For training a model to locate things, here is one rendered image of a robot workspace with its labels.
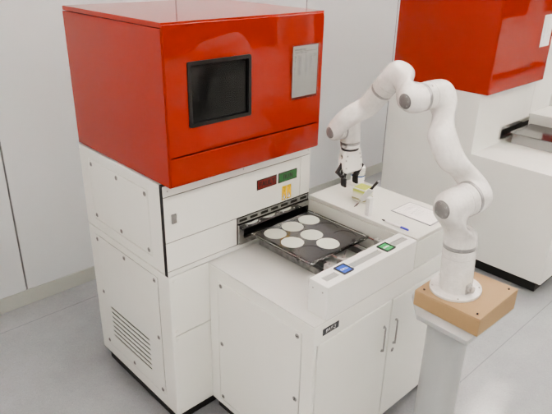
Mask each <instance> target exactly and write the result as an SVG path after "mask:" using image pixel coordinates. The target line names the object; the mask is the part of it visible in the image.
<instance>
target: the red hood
mask: <svg viewBox="0 0 552 414"><path fill-rule="evenodd" d="M62 9H63V10H65V11H62V15H63V22H64V29H65V36H66V42H67V54H68V61H69V67H70V73H71V86H72V92H73V99H74V105H75V112H76V124H77V130H78V137H79V142H80V143H82V144H84V145H87V146H89V147H90V148H91V149H93V150H96V151H98V152H100V153H101V154H104V155H106V156H108V157H109V158H111V159H114V160H115V161H117V162H119V163H121V164H123V165H125V166H127V167H129V168H131V169H133V170H135V171H137V172H138V173H141V174H142V175H144V176H146V177H148V178H150V179H152V180H154V181H156V182H158V183H160V184H162V185H164V186H165V187H167V188H169V189H172V188H175V187H178V186H183V185H186V184H189V183H192V182H197V181H199V180H203V179H206V178H208V177H213V176H217V175H219V174H222V173H227V172H231V171H233V170H236V169H239V168H244V167H247V166H250V165H253V164H256V163H261V162H264V161H267V160H270V159H275V158H277V157H281V156H284V155H287V154H291V153H295V152H297V151H300V150H305V149H309V148H311V147H314V146H317V145H318V133H319V117H320V86H321V70H322V53H323V38H324V11H323V10H315V9H308V8H300V7H287V6H279V5H272V4H264V3H257V2H243V1H236V0H168V1H150V2H116V3H99V4H81V5H63V6H62Z"/></svg>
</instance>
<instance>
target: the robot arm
mask: <svg viewBox="0 0 552 414"><path fill-rule="evenodd" d="M414 78H415V70H414V68H413V67H412V66H411V65H410V64H409V63H407V62H404V61H401V60H397V61H393V62H391V63H390V64H389V65H388V66H387V67H386V68H385V69H383V71H382V72H381V73H380V74H379V76H378V77H377V78H376V79H375V81H374V82H373V83H372V85H371V86H370V87H369V89H368V90H367V91H366V92H365V93H364V94H363V96H362V97H361V98H360V99H358V100H357V101H355V102H353V103H351V104H349V105H348V106H347V107H345V108H343V109H342V110H341V111H340V112H338V113H337V114H336V115H335V117H334V118H333V119H332V120H331V122H330V123H329V125H328V126H327V129H326V134H327V137H328V138H329V139H330V140H340V147H341V149H340V153H339V159H338V168H337V170H336V171H335V173H336V174H337V175H338V176H339V177H340V178H341V186H343V187H347V179H345V178H346V176H347V173H352V172H354V173H353V174H352V182H354V183H356V184H357V183H358V175H359V174H360V171H361V169H362V167H363V166H364V164H363V163H362V158H361V148H360V139H361V122H362V121H364V120H366V119H367V118H369V117H372V116H374V115H375V114H376V113H377V112H378V111H379V110H380V109H381V108H382V107H383V106H384V105H385V104H386V103H387V102H388V101H389V100H390V99H391V97H392V96H393V95H394V94H395V93H396V100H397V104H398V106H399V107H400V108H401V109H402V110H403V111H405V112H408V113H421V112H424V111H427V110H430V111H431V113H432V119H431V124H430V127H429V130H428V132H427V139H428V142H429V145H430V149H431V152H432V154H433V156H434V158H435V161H436V163H437V164H438V165H439V166H440V167H441V168H442V169H443V170H444V171H445V172H447V173H448V174H450V175H451V176H452V177H453V179H454V180H455V182H456V183H457V185H456V186H452V187H450V188H448V189H446V190H444V191H442V192H440V193H439V194H438V195H437V196H436V198H435V201H434V204H433V213H434V216H435V217H436V219H437V220H438V221H439V223H440V225H441V226H442V228H443V230H444V238H443V248H442V256H441V266H440V274H438V275H436V276H434V277H433V278H432V279H431V280H430V290H431V291H432V292H433V293H434V294H435V295H436V296H437V297H439V298H441V299H443V300H445V301H451V302H458V303H464V302H470V301H475V300H476V299H478V298H479V297H480V296H481V294H482V287H481V285H480V284H479V283H478V282H477V281H476V280H475V279H474V271H475V264H476V251H477V244H478V234H477V231H476V230H475V228H474V227H473V226H471V225H468V224H467V219H468V218H469V217H471V216H473V215H475V214H479V213H481V212H483V211H484V210H486V209H488V208H489V207H490V205H491V203H492V200H493V191H492V189H491V187H490V184H489V183H488V182H487V181H486V179H485V178H484V176H483V175H482V174H481V173H480V172H479V171H478V170H477V169H476V168H475V166H474V165H473V164H472V163H471V162H470V161H469V159H468V158H467V156H466V155H465V154H464V152H463V150H462V146H461V144H460V141H459V139H458V134H457V132H456V129H455V124H454V117H455V112H456V107H457V103H458V97H457V93H456V90H455V88H454V87H453V85H452V84H451V83H450V82H449V81H447V80H443V79H436V80H428V81H424V82H421V83H415V82H413V81H414ZM340 171H341V172H340Z"/></svg>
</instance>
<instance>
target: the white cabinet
mask: <svg viewBox="0 0 552 414"><path fill-rule="evenodd" d="M441 256H442V252H441V253H439V254H438V255H436V256H435V257H433V258H431V259H429V260H427V261H426V262H425V263H423V264H420V265H419V266H417V267H416V268H414V269H413V271H412V272H410V273H409V274H406V275H405V276H403V277H401V278H400V279H398V280H396V281H395V282H393V283H391V284H389V285H388V286H387V287H384V288H382V289H381V290H379V291H378V292H376V293H374V294H373V295H371V296H369V297H367V298H366V299H364V300H363V301H360V302H359V303H357V304H356V305H354V306H352V307H350V308H349V309H347V310H345V311H344V312H342V313H341V314H339V315H336V316H335V317H333V318H332V319H331V320H328V321H327V322H325V323H323V324H322V325H320V326H318V327H317V328H315V329H314V328H312V327H311V326H309V325H308V324H306V323H305V322H303V321H301V320H299V319H298V318H297V317H295V316H294V315H292V314H290V313H288V312H287V311H285V310H284V309H282V308H281V307H279V306H277V305H275V304H274V303H273V302H271V301H269V300H268V299H266V298H264V297H262V296H261V295H260V294H258V293H257V292H254V291H253V290H251V289H250V288H248V287H247V286H245V285H243V284H242V283H240V282H238V281H237V280H236V279H234V278H232V277H230V276H229V275H227V274H226V273H224V272H223V271H221V270H219V269H217V268H216V267H214V266H213V265H211V264H210V263H209V294H210V318H211V343H212V367H213V392H214V396H215V397H216V398H217V399H218V403H219V405H220V406H221V407H222V408H224V409H225V410H226V411H227V412H228V413H229V414H383V413H384V412H385V411H387V410H388V409H389V408H390V407H391V406H393V405H394V404H395V403H396V402H397V401H398V400H399V399H401V398H402V397H403V396H405V395H406V394H407V393H409V392H410V391H411V390H412V389H414V388H415V387H416V386H417V385H418V381H419V376H420V371H421V361H422V355H423V350H424V345H425V339H426V329H427V324H425V323H423V322H421V321H419V320H417V319H416V313H415V310H414V305H413V301H412V294H413V293H414V291H415V290H416V289H418V288H419V287H420V286H422V285H423V284H425V283H427V282H428V281H430V280H431V279H432V278H433V277H434V276H436V275H438V274H440V266H441Z"/></svg>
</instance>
